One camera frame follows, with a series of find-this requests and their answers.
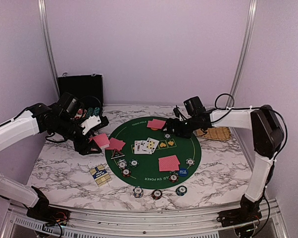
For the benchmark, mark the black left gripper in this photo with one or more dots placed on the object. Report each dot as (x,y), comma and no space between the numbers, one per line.
(83,149)

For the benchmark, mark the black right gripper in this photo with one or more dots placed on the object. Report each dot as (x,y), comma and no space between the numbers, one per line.
(176,130)

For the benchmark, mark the red backed card deck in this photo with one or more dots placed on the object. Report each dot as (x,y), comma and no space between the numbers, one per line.
(101,140)

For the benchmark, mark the face up card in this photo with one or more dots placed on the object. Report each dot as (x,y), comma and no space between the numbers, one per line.
(143,147)
(151,145)

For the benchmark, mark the blue white chip mat edge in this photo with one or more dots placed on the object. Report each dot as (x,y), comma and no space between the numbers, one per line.
(190,162)

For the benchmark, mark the red card being dealt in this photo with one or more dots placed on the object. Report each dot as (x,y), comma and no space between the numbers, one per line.
(172,158)

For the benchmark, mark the red card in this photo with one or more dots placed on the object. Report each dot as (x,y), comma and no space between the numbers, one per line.
(165,166)

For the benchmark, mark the blue tan chips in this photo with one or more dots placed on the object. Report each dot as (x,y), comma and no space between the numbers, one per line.
(122,164)

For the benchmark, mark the blue small blind button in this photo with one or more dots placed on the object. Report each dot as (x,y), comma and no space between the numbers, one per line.
(182,172)

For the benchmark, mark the king of diamonds card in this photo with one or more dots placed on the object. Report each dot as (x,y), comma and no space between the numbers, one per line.
(138,147)

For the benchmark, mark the brown 100 chips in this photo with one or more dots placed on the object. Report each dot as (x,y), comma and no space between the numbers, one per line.
(126,172)

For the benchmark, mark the teal 50 chips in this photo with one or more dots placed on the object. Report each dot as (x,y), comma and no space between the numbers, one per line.
(134,163)

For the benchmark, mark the teal 50 chip stack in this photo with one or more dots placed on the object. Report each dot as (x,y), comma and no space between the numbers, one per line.
(181,190)

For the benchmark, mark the brown 100 chip stack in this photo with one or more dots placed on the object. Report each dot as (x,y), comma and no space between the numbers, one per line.
(156,194)

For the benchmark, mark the blue tan 10 chip stack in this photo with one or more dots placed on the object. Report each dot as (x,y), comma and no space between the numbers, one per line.
(138,192)

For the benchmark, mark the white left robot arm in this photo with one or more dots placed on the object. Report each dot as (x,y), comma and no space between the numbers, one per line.
(22,137)

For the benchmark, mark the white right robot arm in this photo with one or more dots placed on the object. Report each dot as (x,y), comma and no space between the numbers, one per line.
(269,136)

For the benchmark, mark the blue texas holdem card box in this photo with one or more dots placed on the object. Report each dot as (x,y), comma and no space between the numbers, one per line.
(100,175)

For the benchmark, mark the dark green chip row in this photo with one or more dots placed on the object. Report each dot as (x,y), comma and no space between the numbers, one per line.
(89,112)

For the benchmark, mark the black triangular all-in marker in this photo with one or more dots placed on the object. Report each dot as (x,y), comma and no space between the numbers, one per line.
(117,154)

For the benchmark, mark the teal 50 chip row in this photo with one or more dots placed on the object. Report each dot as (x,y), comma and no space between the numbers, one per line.
(96,111)

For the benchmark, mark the green round poker mat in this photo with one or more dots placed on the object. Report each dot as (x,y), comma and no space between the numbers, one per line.
(147,175)

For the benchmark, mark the black poker chip case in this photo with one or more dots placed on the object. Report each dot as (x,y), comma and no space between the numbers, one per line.
(87,88)

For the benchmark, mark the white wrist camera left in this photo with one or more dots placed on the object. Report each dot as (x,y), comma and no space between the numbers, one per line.
(89,123)

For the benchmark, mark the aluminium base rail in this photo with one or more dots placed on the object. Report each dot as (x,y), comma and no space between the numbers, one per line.
(88,223)

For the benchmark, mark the right aluminium frame post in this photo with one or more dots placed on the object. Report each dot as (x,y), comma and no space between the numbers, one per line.
(250,22)

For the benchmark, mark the aluminium frame post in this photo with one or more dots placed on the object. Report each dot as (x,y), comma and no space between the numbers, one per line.
(46,35)
(250,22)

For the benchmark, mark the left aluminium frame post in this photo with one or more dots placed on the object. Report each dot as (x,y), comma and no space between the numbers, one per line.
(46,35)

